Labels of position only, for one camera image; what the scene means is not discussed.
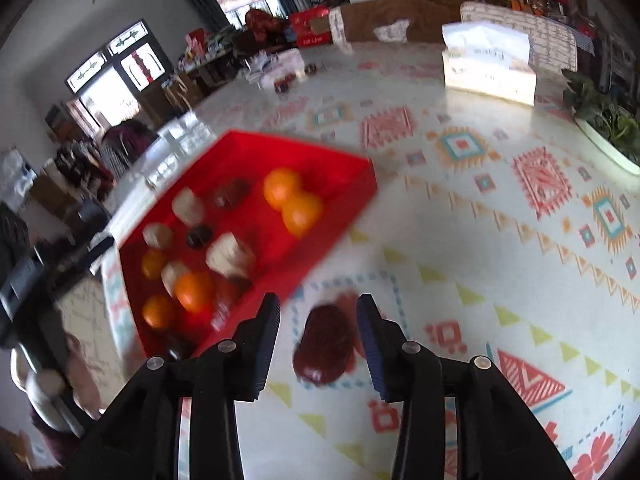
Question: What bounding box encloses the dark red date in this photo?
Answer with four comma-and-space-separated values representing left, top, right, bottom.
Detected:
213, 179, 250, 209

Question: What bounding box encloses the white gloved left hand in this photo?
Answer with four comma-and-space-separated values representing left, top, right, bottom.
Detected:
10, 337, 102, 434

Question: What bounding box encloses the orange tangerine front centre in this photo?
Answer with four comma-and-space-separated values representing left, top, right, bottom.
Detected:
142, 296, 176, 330

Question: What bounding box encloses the orange tangerine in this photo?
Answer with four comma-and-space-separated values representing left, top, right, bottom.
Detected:
281, 192, 323, 237
141, 248, 166, 281
262, 168, 300, 210
174, 272, 214, 313
142, 296, 176, 330

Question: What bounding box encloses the orange tangerine front left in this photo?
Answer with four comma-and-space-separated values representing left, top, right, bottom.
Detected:
141, 248, 166, 281

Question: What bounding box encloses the beige rice cake block small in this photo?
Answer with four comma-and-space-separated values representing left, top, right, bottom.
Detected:
142, 223, 174, 250

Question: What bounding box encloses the white rice ball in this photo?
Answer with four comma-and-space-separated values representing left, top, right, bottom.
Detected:
160, 261, 190, 297

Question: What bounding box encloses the large red date centre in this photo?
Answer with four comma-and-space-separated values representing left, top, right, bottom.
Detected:
214, 275, 252, 310

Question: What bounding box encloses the beige rice cake block round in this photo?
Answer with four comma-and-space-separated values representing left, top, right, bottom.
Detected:
171, 188, 204, 228

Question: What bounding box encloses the dark plum back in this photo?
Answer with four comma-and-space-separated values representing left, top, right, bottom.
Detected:
186, 224, 214, 249

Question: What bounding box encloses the red rectangular tray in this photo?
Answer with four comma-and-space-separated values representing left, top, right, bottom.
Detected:
119, 130, 378, 358

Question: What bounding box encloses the beige rice cake block tall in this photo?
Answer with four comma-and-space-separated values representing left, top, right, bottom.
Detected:
205, 232, 255, 278

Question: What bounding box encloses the orange tangerine far right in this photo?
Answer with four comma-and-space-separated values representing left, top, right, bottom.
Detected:
262, 168, 300, 210

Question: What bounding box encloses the orange tangerine upper middle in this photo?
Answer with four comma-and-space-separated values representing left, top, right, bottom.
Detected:
281, 192, 323, 237

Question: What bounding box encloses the white plate of greens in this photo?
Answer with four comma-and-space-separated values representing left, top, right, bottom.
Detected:
562, 69, 640, 177

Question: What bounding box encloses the white tissue box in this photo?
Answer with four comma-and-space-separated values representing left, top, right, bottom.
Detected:
442, 21, 537, 106

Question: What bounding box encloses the red gift box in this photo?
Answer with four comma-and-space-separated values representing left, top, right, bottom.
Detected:
288, 6, 332, 48

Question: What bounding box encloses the patterned chair back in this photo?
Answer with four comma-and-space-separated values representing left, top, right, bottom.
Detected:
460, 1, 578, 74

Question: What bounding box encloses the brown chair back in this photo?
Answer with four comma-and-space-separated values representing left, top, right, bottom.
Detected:
328, 0, 459, 51

